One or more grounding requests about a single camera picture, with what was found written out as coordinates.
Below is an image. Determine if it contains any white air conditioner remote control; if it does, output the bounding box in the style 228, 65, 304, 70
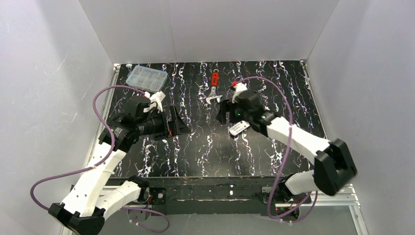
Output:
228, 120, 250, 137

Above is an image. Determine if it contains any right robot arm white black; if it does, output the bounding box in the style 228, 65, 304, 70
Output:
216, 91, 358, 198

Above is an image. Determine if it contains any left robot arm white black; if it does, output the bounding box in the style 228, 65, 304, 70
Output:
48, 96, 191, 235

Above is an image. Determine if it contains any clear plastic screw box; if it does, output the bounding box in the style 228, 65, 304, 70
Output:
126, 66, 168, 93

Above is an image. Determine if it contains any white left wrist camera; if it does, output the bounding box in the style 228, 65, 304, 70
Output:
143, 91, 165, 113

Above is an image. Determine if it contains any red handled adjustable wrench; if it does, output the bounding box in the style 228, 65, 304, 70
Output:
206, 69, 222, 105

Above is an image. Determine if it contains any aluminium table frame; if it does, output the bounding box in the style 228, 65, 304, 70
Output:
60, 63, 369, 235

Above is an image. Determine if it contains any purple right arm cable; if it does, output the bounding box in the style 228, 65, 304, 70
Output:
240, 76, 319, 223

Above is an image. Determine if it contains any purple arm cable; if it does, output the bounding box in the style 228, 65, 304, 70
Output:
240, 76, 319, 223
29, 85, 171, 234

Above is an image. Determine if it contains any black front mounting rail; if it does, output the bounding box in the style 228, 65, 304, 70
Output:
144, 176, 275, 215

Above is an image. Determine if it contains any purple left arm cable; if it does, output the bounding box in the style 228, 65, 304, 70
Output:
29, 85, 171, 234

